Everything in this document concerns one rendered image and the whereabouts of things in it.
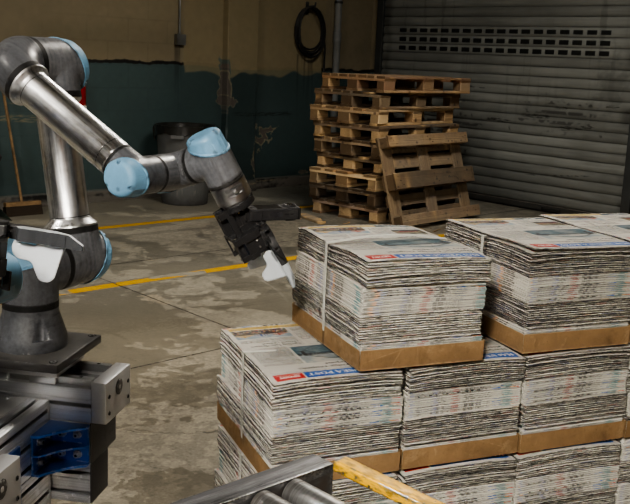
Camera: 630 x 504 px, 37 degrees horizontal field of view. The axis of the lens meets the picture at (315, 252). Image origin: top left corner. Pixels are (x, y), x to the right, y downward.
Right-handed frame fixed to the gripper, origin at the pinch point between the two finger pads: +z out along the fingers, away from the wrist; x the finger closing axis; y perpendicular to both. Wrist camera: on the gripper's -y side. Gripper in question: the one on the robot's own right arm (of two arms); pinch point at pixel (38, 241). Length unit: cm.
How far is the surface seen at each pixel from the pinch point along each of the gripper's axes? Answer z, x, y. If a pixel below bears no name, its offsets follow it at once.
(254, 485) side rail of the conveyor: -2, -46, 38
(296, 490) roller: 4, -50, 38
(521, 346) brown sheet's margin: 6, -125, 22
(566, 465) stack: 14, -141, 49
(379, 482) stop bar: 14, -56, 34
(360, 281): -15, -91, 10
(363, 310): -13, -90, 15
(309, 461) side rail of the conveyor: 0, -58, 36
